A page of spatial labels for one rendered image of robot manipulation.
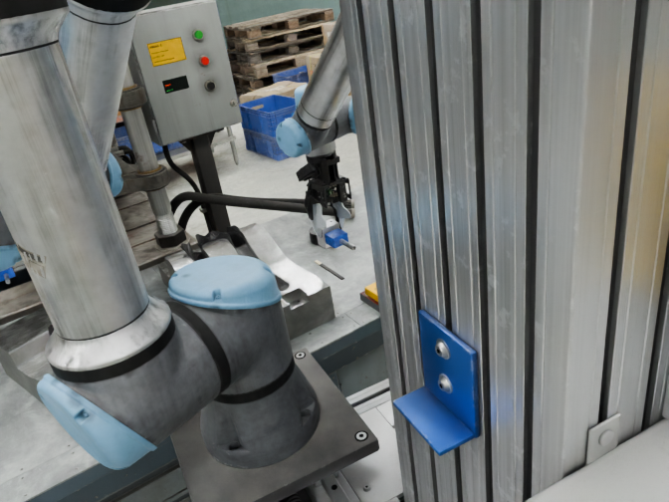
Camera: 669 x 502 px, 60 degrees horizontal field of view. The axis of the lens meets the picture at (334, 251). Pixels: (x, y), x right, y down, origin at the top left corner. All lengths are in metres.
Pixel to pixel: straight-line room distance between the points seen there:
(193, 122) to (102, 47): 1.40
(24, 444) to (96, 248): 0.86
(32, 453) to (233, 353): 0.74
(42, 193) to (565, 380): 0.39
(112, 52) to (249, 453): 0.46
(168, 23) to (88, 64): 1.33
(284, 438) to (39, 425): 0.74
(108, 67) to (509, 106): 0.42
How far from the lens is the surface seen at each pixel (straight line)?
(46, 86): 0.48
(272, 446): 0.71
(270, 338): 0.65
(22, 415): 1.41
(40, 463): 1.27
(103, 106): 0.68
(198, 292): 0.61
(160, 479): 1.36
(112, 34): 0.62
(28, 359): 1.43
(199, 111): 2.01
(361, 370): 1.48
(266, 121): 5.03
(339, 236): 1.40
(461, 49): 0.37
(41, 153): 0.49
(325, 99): 1.06
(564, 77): 0.31
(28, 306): 1.88
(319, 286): 1.32
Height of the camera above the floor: 1.56
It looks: 28 degrees down
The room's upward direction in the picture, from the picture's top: 9 degrees counter-clockwise
